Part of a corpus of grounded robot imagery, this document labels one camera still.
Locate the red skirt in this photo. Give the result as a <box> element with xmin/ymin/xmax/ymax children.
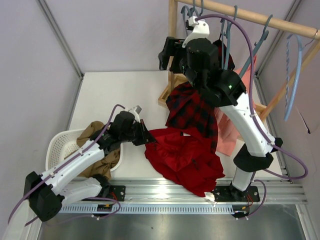
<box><xmin>144</xmin><ymin>127</ymin><xmax>225</xmax><ymax>197</ymax></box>

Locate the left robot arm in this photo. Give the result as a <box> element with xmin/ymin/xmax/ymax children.
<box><xmin>24</xmin><ymin>105</ymin><xmax>156</xmax><ymax>222</ymax></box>

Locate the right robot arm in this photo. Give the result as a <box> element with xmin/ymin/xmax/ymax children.
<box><xmin>158</xmin><ymin>36</ymin><xmax>283</xmax><ymax>198</ymax></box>

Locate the grey-blue hanger with plaid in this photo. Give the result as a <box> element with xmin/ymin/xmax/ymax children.
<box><xmin>220</xmin><ymin>19</ymin><xmax>232</xmax><ymax>70</ymax></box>

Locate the grey-blue hanger with pink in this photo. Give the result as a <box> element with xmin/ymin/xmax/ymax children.
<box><xmin>239</xmin><ymin>14</ymin><xmax>273</xmax><ymax>78</ymax></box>

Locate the light blue hanger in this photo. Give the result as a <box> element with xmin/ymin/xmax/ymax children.
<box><xmin>284</xmin><ymin>34</ymin><xmax>304</xmax><ymax>122</ymax></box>

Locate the tan garment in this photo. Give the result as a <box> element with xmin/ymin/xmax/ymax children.
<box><xmin>76</xmin><ymin>121</ymin><xmax>121</xmax><ymax>179</ymax></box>

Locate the wooden clothes rack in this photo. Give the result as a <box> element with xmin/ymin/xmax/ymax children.
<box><xmin>158</xmin><ymin>0</ymin><xmax>320</xmax><ymax>122</ymax></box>

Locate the red navy plaid garment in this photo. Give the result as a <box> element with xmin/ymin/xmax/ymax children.
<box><xmin>165</xmin><ymin>39</ymin><xmax>236</xmax><ymax>151</ymax></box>

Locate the white perforated laundry basket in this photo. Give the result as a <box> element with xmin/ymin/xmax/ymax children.
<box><xmin>45</xmin><ymin>129</ymin><xmax>122</xmax><ymax>172</ymax></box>

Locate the pink garment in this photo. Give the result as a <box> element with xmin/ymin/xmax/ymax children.
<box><xmin>214</xmin><ymin>63</ymin><xmax>251</xmax><ymax>156</ymax></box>

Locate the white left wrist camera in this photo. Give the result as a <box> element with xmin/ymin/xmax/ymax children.
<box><xmin>124</xmin><ymin>105</ymin><xmax>142</xmax><ymax>122</ymax></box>

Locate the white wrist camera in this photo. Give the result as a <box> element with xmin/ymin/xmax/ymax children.
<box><xmin>124</xmin><ymin>105</ymin><xmax>142</xmax><ymax>122</ymax></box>
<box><xmin>182</xmin><ymin>16</ymin><xmax>210</xmax><ymax>48</ymax></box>

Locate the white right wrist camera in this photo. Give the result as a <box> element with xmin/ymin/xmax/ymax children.
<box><xmin>182</xmin><ymin>16</ymin><xmax>210</xmax><ymax>48</ymax></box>

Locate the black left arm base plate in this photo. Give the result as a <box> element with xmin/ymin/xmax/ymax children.
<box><xmin>97</xmin><ymin>185</ymin><xmax>126</xmax><ymax>202</ymax></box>

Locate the white slotted cable duct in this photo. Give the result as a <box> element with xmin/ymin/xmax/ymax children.
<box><xmin>60</xmin><ymin>203</ymin><xmax>248</xmax><ymax>215</ymax></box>

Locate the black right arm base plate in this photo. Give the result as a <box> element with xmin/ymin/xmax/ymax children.
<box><xmin>211</xmin><ymin>185</ymin><xmax>260</xmax><ymax>203</ymax></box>

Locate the aluminium mounting rail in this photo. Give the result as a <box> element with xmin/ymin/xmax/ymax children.
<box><xmin>57</xmin><ymin>177</ymin><xmax>308</xmax><ymax>206</ymax></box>

